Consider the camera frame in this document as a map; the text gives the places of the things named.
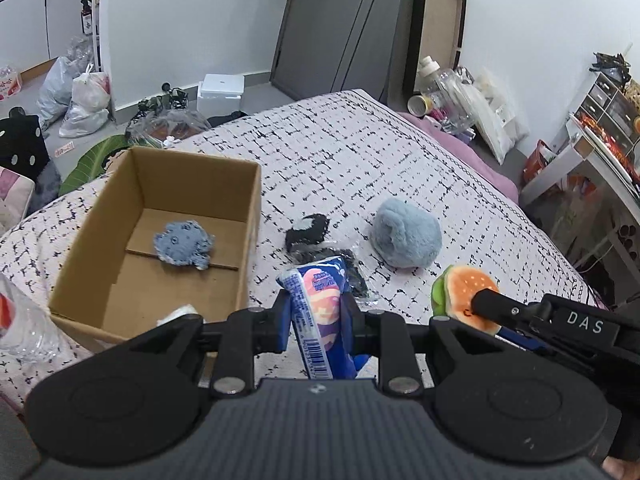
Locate white plastic bag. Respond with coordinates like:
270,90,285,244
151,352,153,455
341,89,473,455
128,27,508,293
58,64,111,139

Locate clear bottle near edge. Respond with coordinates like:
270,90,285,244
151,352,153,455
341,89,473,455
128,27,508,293
0,275,61,363

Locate white desk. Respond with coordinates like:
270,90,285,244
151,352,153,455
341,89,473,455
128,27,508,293
520,117,639,309

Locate blue crochet toy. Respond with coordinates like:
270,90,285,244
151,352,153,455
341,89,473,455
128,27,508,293
153,220,215,271

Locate black polka dot cushion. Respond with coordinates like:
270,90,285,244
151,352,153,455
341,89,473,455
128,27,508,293
0,107,50,181

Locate white pillow bag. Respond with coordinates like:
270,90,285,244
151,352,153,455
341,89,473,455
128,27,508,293
466,67,530,165

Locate grey plastic bag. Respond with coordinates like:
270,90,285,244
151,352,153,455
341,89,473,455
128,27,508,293
37,56,87,130

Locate black camera tripod gear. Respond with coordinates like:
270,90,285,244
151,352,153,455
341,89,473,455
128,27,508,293
131,82,189,124

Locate paper cup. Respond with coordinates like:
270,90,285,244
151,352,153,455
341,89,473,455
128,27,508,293
407,93,434,117

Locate white foam box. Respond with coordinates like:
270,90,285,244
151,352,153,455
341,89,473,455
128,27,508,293
196,74,245,118

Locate black items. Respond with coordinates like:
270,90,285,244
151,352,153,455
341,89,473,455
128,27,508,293
284,212,378,302

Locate white patterned bed cover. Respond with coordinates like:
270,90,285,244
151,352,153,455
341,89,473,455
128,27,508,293
1,90,593,411

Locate framed board leaning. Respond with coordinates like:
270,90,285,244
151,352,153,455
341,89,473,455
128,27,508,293
402,0,466,96

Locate brown cardboard box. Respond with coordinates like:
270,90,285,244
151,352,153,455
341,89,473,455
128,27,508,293
48,145,263,354

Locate grey door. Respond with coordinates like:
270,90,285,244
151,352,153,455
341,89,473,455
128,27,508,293
270,0,402,100

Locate clear plastic bottle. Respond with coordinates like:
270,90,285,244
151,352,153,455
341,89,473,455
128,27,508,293
416,56,475,133

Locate blue wet wipes packet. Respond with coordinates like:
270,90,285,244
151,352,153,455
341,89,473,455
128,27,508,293
278,256,369,379

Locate light blue plush toy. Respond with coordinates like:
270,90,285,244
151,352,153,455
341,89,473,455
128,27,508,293
370,198,442,269

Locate spray bottle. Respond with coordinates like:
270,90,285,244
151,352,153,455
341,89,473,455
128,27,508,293
80,0,93,36

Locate green leaf cushion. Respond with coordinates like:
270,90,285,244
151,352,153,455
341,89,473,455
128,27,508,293
58,134,130,195

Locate pink blanket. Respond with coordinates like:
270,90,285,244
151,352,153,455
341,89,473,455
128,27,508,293
398,112,518,205

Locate desk drawer organizer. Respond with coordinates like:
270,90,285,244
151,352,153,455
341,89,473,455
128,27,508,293
572,72,639,162

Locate hamburger plush toy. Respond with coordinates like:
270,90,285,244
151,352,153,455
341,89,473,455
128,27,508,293
431,266,500,336

